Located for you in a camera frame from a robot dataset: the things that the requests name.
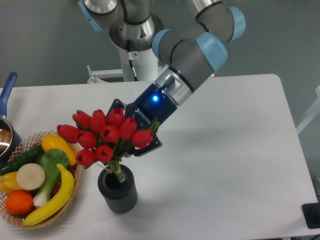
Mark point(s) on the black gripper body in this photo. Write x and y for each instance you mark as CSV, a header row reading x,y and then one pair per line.
x,y
151,106

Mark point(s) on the red tulip bouquet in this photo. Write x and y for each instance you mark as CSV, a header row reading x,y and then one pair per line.
x,y
105,138

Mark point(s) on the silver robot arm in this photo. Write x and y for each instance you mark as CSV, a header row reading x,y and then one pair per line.
x,y
176,62

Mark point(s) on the dark grey ribbed vase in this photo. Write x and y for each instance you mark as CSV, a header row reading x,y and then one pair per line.
x,y
121,197

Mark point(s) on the yellow banana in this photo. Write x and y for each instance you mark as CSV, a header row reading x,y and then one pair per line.
x,y
56,203

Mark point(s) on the green bok choy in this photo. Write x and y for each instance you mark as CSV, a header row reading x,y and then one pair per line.
x,y
48,162

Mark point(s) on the green cucumber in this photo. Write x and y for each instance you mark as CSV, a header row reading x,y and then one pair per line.
x,y
28,157

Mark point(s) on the beige round disc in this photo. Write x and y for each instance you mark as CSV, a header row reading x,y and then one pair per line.
x,y
30,176

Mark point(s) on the yellow bell pepper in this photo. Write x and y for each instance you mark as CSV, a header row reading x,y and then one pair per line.
x,y
9,184

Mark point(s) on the orange fruit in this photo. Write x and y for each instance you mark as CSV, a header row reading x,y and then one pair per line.
x,y
19,203

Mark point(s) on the woven wicker basket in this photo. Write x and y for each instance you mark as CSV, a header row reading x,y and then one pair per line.
x,y
16,220

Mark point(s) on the black device at table edge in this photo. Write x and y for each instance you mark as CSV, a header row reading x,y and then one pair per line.
x,y
311,212

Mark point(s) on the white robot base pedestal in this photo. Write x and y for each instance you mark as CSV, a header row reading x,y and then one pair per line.
x,y
135,66

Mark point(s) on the blue handled saucepan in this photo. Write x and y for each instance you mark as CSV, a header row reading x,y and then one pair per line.
x,y
9,138

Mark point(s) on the white frame at right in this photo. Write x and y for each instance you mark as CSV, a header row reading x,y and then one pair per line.
x,y
310,113

